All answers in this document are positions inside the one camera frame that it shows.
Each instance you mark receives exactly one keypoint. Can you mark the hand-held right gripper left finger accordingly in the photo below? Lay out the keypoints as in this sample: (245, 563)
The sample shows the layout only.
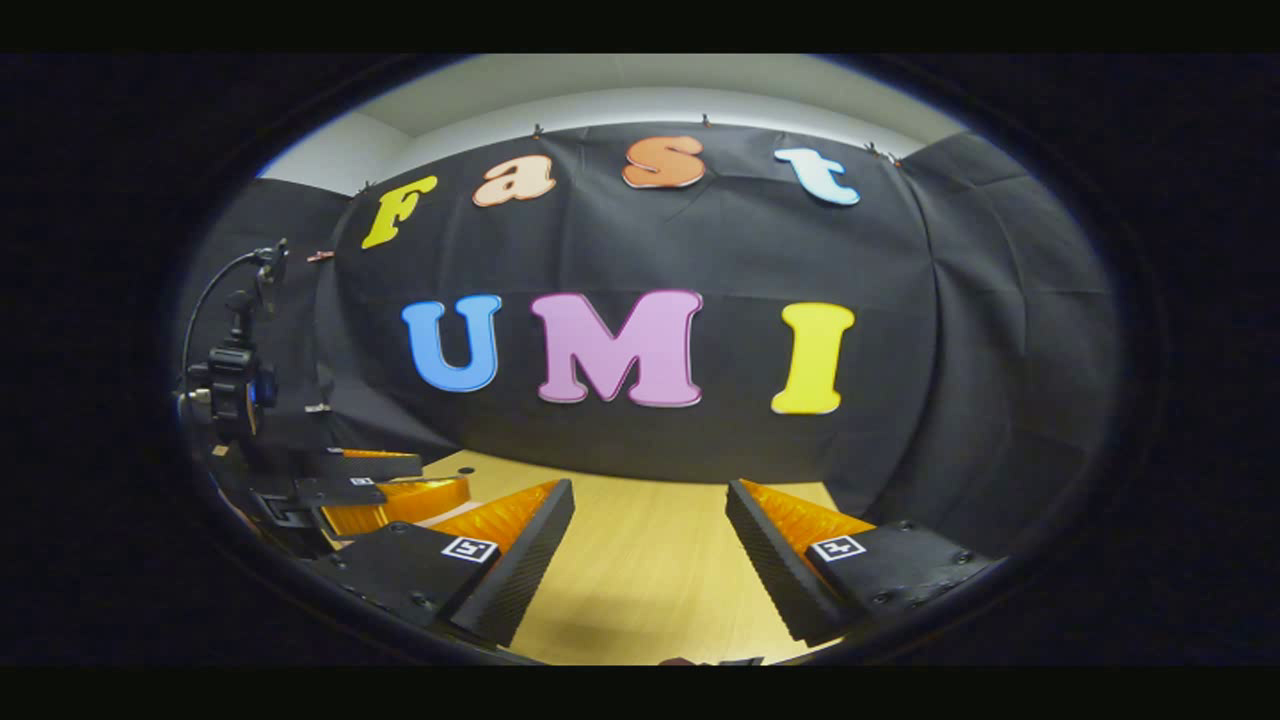
(520, 570)

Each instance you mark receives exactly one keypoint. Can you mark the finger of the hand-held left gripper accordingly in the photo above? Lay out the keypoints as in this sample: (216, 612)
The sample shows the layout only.
(340, 492)
(370, 467)

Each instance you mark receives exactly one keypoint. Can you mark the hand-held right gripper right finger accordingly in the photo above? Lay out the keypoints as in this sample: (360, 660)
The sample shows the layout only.
(775, 570)

